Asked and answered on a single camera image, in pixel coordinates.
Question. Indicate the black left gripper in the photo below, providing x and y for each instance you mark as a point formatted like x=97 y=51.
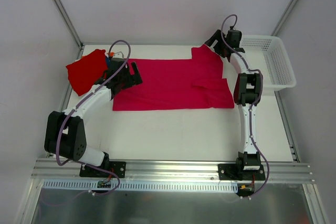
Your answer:
x=128 y=76

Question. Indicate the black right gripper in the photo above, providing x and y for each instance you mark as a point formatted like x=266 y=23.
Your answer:
x=217 y=42

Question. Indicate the crimson pink t-shirt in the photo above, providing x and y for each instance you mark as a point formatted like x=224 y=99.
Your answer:
x=175 y=84

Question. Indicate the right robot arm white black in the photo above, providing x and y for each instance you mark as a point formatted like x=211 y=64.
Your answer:
x=247 y=94

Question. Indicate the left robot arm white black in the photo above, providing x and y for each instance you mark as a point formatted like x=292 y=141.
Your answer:
x=65 y=131

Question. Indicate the white perforated plastic basket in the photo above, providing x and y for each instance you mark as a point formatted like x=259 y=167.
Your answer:
x=268 y=54

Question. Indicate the folded red t-shirt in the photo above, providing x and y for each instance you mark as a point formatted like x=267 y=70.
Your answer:
x=83 y=73

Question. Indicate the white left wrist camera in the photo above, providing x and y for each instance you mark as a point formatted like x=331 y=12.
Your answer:
x=118 y=54

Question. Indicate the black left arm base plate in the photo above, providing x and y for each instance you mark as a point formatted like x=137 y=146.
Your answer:
x=117 y=167

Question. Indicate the aluminium mounting rail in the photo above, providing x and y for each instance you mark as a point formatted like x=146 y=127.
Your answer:
x=178 y=171

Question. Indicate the left aluminium frame post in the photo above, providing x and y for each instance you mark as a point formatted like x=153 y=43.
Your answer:
x=66 y=19

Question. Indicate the aluminium frame post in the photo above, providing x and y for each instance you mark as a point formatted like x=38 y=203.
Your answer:
x=66 y=19
x=284 y=17

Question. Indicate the right aluminium frame post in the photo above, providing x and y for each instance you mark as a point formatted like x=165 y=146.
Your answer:
x=284 y=17

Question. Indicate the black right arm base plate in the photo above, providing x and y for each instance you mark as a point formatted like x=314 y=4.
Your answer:
x=231 y=172

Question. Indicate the white slotted cable duct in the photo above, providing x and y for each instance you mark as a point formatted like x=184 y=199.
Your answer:
x=97 y=185

